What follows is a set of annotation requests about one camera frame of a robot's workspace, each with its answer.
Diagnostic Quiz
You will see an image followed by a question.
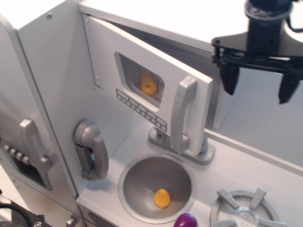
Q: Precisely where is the yellow toy corn piece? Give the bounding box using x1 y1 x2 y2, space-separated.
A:
154 189 171 209

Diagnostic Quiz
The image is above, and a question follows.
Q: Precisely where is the yellow toy pear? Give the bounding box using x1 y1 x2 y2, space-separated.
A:
141 71 158 96

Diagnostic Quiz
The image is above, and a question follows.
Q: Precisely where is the black equipment at corner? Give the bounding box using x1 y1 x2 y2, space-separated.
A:
0 191 47 227

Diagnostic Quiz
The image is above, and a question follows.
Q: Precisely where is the grey oven handle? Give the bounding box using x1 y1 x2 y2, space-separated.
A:
66 216 77 227

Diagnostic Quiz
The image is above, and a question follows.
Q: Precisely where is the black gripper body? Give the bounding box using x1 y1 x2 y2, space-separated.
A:
211 21 303 71

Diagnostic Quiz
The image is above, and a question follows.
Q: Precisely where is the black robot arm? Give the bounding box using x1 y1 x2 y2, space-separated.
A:
212 0 303 104

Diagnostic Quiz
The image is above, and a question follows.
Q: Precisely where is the grey toy stove burner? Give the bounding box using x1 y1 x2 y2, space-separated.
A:
210 187 287 227

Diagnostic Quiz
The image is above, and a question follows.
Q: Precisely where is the purple toy eggplant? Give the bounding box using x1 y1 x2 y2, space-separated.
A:
173 213 197 227

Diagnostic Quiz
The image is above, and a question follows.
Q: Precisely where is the grey round sink bowl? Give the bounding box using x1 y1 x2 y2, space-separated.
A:
118 153 197 224

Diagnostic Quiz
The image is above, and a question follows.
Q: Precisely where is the grey toy faucet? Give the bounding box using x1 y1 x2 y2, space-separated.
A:
149 127 216 166

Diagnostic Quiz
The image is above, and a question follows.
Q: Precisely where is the grey fridge ice dispenser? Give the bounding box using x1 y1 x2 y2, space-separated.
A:
0 140 52 191

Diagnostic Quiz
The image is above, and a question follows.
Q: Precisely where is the grey fridge door handle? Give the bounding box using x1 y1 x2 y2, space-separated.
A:
19 118 53 172

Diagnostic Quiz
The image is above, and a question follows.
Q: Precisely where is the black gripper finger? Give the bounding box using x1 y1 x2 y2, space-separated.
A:
220 62 240 95
278 69 301 104

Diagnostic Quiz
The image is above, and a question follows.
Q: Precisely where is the white toy microwave door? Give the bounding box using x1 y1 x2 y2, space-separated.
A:
83 15 213 155

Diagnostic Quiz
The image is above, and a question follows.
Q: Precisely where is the grey toy telephone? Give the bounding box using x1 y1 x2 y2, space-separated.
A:
74 120 109 182

